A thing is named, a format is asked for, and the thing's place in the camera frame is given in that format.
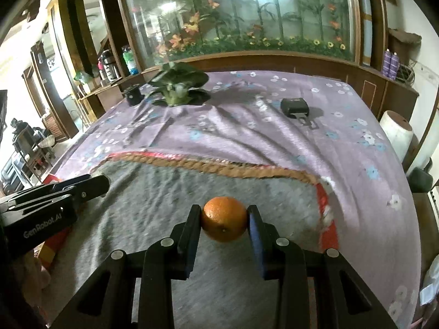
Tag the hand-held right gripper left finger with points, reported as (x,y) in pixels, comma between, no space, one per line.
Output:
(188,246)

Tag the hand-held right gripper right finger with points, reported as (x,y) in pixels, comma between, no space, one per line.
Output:
(259,246)

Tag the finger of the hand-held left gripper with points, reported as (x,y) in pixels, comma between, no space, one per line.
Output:
(94,188)
(61,185)

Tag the red cardboard box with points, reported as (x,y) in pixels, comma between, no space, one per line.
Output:
(56,243)

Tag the orange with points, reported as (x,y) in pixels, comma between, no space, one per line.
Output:
(224,219)

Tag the dark wooden side table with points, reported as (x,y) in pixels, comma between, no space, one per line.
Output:
(31,150)

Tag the grey blanket with orange trim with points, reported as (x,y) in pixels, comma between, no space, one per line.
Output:
(164,195)

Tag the wooden side desk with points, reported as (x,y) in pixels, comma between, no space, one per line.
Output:
(99,99)

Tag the black cylindrical holder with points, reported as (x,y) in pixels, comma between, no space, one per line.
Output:
(132,96)

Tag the green plastic bag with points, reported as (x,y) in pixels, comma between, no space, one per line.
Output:
(83,76)

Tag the pink water bottle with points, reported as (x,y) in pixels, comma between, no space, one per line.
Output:
(101,70)

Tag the steel thermos jug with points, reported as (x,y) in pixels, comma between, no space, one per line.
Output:
(110,67)

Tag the green plastic bottle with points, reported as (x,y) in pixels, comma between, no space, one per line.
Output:
(130,61)

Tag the green bok choy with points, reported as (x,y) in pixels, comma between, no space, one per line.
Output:
(178,85)

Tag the dark green stool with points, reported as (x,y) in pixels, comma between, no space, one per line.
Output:
(421,180)

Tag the white ceramic stool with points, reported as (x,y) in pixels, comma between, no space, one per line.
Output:
(396,133)

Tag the wooden headboard cabinet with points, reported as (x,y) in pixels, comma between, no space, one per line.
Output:
(308,63)

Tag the purple spray can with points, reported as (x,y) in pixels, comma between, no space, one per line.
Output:
(386,61)
(394,65)

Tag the floral mural glass panel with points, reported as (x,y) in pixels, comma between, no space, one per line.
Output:
(257,13)

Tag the brown cardboard box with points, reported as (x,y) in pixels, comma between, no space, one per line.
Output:
(404,43)

